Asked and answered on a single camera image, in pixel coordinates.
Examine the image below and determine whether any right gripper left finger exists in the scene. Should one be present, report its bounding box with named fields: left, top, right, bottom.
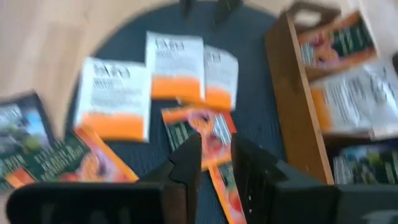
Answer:
left=6, top=133, right=202, bottom=224

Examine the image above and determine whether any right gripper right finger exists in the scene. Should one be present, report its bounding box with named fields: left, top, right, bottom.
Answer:
left=231, top=134, right=398, bottom=224

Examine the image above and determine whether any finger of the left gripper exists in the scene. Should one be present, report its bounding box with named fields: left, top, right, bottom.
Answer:
left=179, top=0, right=197, bottom=18
left=213, top=0, right=243, bottom=27

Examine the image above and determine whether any orange peach tea bag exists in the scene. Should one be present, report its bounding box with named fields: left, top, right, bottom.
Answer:
left=208, top=163, right=248, bottom=224
left=4, top=126, right=139, bottom=189
left=160, top=105, right=238, bottom=171
left=297, top=11, right=379, bottom=74

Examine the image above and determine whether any dark blackcurrant tea bag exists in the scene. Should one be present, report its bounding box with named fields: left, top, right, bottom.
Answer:
left=332, top=144, right=398, bottom=186
left=0, top=91, right=58, bottom=190

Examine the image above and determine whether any white Tazo tea bag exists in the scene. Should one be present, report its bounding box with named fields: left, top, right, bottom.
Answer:
left=145, top=30, right=206, bottom=102
left=310, top=60, right=398, bottom=139
left=368, top=52, right=398, bottom=94
left=74, top=57, right=152, bottom=142
left=203, top=45, right=239, bottom=111

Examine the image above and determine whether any dark round woven placemat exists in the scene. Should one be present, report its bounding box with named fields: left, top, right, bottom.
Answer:
left=63, top=0, right=287, bottom=224

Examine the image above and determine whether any wooden three-compartment tray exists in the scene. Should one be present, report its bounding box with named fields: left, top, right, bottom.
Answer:
left=264, top=1, right=398, bottom=186

